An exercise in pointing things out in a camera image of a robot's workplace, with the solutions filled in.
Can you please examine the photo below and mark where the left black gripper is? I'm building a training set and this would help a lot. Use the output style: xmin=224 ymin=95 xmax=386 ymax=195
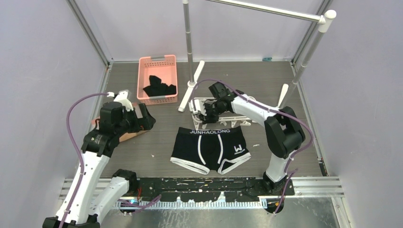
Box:
xmin=115 ymin=103 xmax=154 ymax=137

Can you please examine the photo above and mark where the white clip hanger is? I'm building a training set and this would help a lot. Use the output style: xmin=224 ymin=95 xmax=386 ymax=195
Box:
xmin=189 ymin=97 xmax=257 ymax=130

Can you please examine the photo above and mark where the black boxer briefs white trim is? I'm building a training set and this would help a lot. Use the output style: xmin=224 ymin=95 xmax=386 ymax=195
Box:
xmin=170 ymin=126 xmax=251 ymax=175

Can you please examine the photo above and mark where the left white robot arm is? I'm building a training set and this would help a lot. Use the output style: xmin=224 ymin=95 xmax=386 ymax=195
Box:
xmin=42 ymin=102 xmax=156 ymax=228

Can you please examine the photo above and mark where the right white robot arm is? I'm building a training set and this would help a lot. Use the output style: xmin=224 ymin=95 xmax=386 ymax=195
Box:
xmin=200 ymin=82 xmax=306 ymax=195

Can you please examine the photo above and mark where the pink checked cloth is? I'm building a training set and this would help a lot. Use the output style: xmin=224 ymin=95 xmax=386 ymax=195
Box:
xmin=89 ymin=103 xmax=147 ymax=143

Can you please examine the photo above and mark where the black garment in basket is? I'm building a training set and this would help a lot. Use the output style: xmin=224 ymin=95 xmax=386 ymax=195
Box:
xmin=143 ymin=75 xmax=177 ymax=97

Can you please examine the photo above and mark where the pink plastic basket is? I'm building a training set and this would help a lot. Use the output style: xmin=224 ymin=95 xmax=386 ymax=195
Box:
xmin=137 ymin=55 xmax=178 ymax=105

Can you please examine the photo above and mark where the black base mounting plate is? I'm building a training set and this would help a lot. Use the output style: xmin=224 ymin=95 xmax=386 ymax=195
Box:
xmin=123 ymin=177 xmax=295 ymax=202

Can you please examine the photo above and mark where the silver clothes rack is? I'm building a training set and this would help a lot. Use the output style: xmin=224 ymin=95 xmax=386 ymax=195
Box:
xmin=178 ymin=0 xmax=336 ymax=112

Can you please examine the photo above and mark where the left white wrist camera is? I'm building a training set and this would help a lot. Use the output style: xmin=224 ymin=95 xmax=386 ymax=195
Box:
xmin=114 ymin=90 xmax=134 ymax=112

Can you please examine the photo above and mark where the aluminium frame post left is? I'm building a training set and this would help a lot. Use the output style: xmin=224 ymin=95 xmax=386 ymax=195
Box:
xmin=66 ymin=0 xmax=114 ymax=66

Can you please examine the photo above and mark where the aluminium frame post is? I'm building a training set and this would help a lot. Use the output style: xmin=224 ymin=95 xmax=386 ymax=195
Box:
xmin=66 ymin=0 xmax=114 ymax=66
xmin=291 ymin=0 xmax=333 ymax=66

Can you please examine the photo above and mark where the aluminium frame post right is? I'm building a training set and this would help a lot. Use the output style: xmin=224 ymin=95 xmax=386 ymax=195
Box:
xmin=291 ymin=0 xmax=333 ymax=66

